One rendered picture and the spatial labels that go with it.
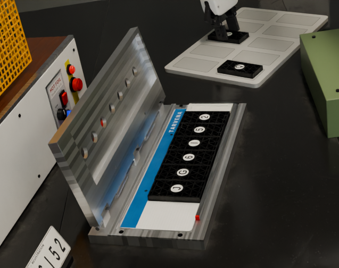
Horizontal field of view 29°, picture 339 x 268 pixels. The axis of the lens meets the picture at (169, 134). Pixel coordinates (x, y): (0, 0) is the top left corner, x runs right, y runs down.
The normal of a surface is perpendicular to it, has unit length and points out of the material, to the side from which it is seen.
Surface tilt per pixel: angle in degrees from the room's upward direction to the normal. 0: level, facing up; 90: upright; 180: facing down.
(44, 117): 90
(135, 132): 79
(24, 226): 0
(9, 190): 90
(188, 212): 0
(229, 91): 0
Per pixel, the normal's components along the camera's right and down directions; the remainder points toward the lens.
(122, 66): 0.90, -0.16
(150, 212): -0.16, -0.84
